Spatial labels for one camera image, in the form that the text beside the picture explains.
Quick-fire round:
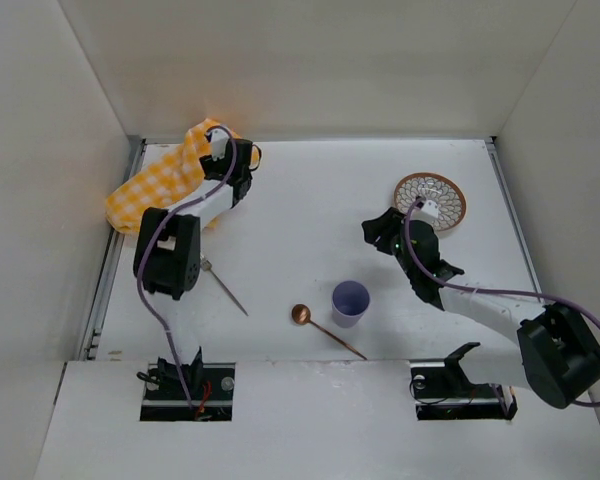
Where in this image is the lilac plastic cup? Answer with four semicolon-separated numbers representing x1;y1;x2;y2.
331;280;371;328

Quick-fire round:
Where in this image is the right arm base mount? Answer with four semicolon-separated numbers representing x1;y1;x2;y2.
409;361;518;421

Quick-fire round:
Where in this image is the yellow white checkered cloth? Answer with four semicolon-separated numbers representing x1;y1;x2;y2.
105;119;239;234

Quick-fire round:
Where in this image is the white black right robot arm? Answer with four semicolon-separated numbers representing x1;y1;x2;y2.
362;208;600;409

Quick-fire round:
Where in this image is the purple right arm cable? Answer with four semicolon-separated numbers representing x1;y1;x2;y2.
403;197;600;407

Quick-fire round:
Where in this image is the aluminium table rail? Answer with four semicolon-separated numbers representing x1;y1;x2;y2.
485;137;541;293
77;137;147;361

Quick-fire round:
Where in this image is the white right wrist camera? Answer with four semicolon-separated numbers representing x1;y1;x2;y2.
413;197;439;225

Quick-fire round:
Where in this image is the copper fork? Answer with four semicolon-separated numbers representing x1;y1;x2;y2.
200;254;249;316

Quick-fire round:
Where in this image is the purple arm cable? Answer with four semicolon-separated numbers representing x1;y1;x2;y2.
137;125;239;409
403;197;600;407

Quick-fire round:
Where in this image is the copper spoon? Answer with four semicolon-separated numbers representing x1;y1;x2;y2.
291;304;367;360

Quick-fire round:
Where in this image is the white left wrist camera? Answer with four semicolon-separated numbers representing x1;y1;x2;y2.
207;128;230;161

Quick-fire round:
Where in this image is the left aluminium table rail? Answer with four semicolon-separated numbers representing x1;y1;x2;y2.
77;137;147;361

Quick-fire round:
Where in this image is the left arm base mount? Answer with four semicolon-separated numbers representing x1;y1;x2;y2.
137;362;235;422

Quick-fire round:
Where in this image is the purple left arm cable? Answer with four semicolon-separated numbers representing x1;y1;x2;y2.
137;125;239;409

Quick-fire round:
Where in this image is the floral patterned ceramic plate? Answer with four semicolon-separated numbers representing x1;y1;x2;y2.
393;172;467;232

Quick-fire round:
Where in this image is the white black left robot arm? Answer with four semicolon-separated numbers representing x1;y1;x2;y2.
133;138;262;399

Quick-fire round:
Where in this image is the right aluminium table rail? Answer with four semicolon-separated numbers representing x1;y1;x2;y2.
485;137;541;293

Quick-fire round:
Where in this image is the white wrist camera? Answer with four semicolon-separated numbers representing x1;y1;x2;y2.
207;128;230;161
413;197;439;225

